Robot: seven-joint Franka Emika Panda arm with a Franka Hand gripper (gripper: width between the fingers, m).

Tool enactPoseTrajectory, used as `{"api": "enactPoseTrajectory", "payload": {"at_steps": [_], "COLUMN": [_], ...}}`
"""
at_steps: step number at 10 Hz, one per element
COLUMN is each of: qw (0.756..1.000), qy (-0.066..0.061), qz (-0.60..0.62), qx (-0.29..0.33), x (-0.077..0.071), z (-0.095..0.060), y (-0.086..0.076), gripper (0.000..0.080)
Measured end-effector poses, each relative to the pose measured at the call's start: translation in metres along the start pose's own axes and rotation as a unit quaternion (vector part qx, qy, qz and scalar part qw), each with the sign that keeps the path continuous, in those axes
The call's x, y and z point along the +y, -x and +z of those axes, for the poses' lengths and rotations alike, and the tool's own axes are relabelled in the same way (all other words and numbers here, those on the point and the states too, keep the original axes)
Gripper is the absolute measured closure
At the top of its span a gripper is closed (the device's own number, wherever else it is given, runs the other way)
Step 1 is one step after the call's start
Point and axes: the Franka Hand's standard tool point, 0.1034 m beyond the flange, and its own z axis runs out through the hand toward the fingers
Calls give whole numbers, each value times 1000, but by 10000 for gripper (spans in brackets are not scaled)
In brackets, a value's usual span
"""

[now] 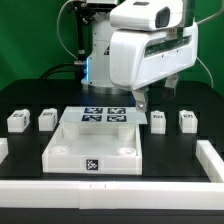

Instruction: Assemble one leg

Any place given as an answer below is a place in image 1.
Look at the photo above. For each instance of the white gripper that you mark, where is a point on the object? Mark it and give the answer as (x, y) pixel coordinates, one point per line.
(138, 59)

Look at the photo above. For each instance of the white square tabletop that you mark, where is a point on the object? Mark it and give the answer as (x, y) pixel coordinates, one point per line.
(94, 148)

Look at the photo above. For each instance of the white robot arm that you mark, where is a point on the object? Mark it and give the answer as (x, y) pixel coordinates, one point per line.
(98, 62)

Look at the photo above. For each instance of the white tag sheet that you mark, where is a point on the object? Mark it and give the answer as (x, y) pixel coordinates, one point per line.
(103, 115)

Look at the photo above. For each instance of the white left fence block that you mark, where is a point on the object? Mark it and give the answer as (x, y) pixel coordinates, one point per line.
(3, 149)

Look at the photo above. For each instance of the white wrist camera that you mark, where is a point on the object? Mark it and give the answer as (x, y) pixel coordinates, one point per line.
(147, 15)

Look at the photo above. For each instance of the white right fence wall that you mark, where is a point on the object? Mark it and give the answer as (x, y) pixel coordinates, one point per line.
(210, 161)

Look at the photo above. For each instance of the white fence wall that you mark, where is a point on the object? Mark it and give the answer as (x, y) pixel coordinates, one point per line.
(112, 195)
(210, 161)

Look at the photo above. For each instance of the white front fence wall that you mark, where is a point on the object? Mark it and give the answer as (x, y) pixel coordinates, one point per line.
(112, 195)

